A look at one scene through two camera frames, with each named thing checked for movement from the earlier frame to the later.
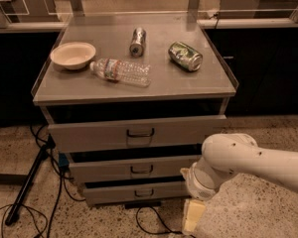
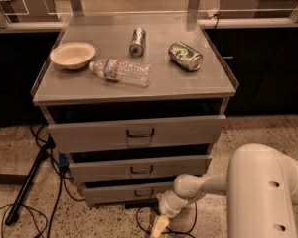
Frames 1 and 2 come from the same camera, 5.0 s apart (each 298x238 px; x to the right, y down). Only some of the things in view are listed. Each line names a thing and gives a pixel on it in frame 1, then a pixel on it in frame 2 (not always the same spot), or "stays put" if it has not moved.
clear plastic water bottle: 128,72 stays put
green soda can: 185,56 stays put
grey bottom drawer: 124,194 stays put
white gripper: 198,187 -> 166,208
